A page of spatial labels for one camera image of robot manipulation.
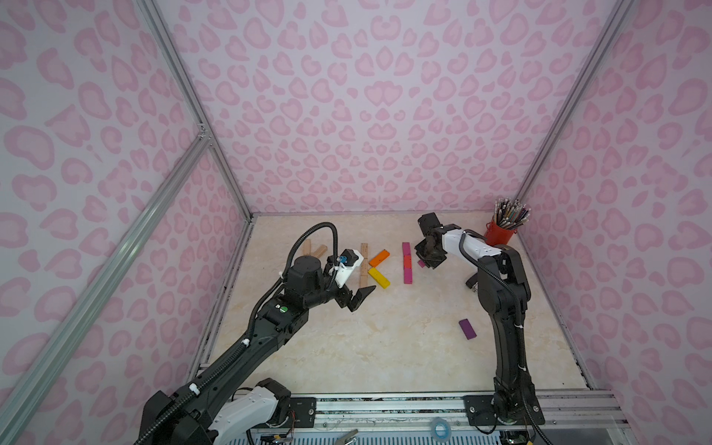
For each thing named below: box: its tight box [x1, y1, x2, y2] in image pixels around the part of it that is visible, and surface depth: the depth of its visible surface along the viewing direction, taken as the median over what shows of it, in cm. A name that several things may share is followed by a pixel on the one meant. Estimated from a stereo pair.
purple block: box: [458, 318, 478, 341], surface depth 90 cm
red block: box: [403, 250, 412, 270], surface depth 106 cm
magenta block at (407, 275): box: [403, 267, 413, 285], surface depth 103 cm
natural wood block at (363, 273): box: [359, 258, 369, 287], surface depth 103 cm
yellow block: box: [367, 267, 392, 289], surface depth 102 cm
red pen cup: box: [483, 220, 518, 247], surface depth 108 cm
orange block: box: [368, 249, 391, 268], surface depth 108 cm
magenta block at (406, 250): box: [402, 241, 411, 261], surface depth 109 cm
